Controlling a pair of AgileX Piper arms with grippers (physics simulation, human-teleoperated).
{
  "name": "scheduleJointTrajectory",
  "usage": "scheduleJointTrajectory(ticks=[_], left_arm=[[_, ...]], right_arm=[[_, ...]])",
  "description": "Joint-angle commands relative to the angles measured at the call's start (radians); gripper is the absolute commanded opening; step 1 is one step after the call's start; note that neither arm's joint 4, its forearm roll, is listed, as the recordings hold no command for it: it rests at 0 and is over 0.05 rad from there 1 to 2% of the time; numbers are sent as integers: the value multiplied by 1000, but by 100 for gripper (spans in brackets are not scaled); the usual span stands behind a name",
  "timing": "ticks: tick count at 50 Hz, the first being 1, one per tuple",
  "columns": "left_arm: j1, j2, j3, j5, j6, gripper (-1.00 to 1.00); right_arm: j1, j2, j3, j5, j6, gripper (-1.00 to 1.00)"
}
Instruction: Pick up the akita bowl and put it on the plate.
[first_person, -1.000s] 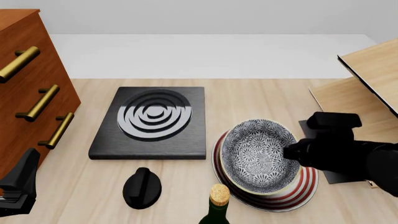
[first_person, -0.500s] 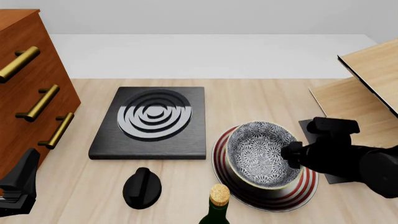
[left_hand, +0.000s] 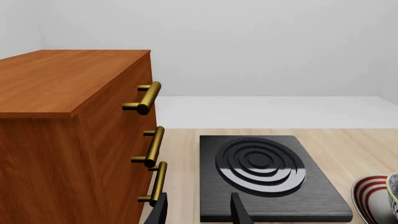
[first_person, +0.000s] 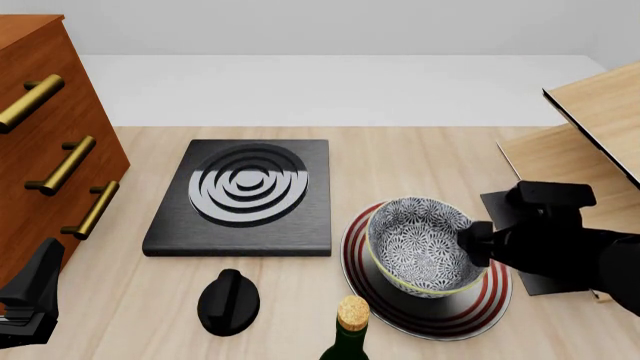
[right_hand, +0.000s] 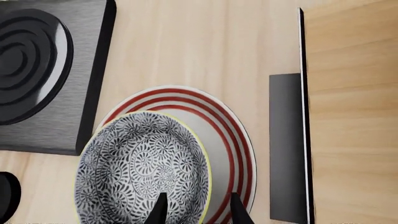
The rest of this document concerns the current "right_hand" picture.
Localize round black stove knob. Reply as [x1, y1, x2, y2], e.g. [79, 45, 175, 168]
[0, 171, 22, 221]

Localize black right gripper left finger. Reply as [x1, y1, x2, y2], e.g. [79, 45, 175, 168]
[144, 192, 169, 224]

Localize black patterned bowl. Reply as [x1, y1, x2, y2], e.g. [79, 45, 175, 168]
[72, 110, 213, 224]

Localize flat black stove plate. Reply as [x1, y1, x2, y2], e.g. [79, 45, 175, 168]
[0, 0, 118, 157]

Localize pale wooden cabinet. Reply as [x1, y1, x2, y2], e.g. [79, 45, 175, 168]
[269, 6, 398, 224]

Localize white plate with red rings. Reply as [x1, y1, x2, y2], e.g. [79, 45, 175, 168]
[92, 85, 257, 224]

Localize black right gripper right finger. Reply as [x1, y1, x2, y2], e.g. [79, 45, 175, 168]
[229, 192, 254, 224]

